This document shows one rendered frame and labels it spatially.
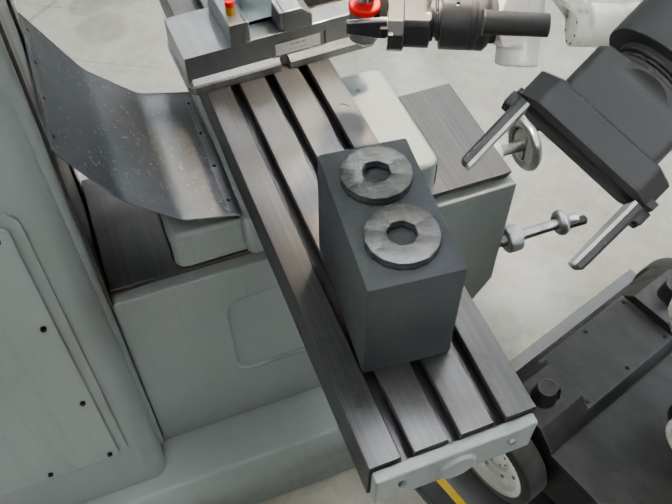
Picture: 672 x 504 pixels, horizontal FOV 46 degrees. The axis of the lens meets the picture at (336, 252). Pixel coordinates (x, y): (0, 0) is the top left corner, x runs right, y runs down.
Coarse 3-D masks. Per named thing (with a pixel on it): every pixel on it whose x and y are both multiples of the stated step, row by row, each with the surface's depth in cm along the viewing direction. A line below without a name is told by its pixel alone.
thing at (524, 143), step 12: (528, 120) 167; (516, 132) 171; (528, 132) 165; (516, 144) 169; (528, 144) 168; (540, 144) 165; (516, 156) 174; (528, 156) 169; (540, 156) 166; (528, 168) 170
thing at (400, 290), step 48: (384, 144) 102; (336, 192) 96; (384, 192) 95; (336, 240) 100; (384, 240) 90; (432, 240) 90; (336, 288) 108; (384, 288) 88; (432, 288) 91; (384, 336) 96; (432, 336) 100
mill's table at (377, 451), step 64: (192, 0) 155; (320, 64) 140; (256, 128) 133; (320, 128) 130; (256, 192) 121; (320, 256) 115; (320, 320) 107; (384, 384) 102; (448, 384) 102; (512, 384) 102; (384, 448) 96; (448, 448) 97; (512, 448) 103
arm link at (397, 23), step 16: (400, 0) 118; (416, 0) 119; (432, 0) 117; (448, 0) 116; (464, 0) 116; (400, 16) 116; (416, 16) 116; (432, 16) 117; (448, 16) 116; (464, 16) 115; (400, 32) 115; (416, 32) 117; (432, 32) 118; (448, 32) 117; (464, 32) 116; (400, 48) 117; (448, 48) 120; (464, 48) 119
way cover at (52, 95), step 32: (32, 32) 123; (32, 64) 116; (64, 64) 128; (64, 96) 120; (96, 96) 132; (128, 96) 139; (160, 96) 144; (64, 128) 113; (96, 128) 124; (128, 128) 132; (160, 128) 138; (192, 128) 140; (64, 160) 107; (96, 160) 117; (128, 160) 125; (160, 160) 132; (192, 160) 134; (128, 192) 119; (160, 192) 126; (192, 192) 129; (224, 192) 131
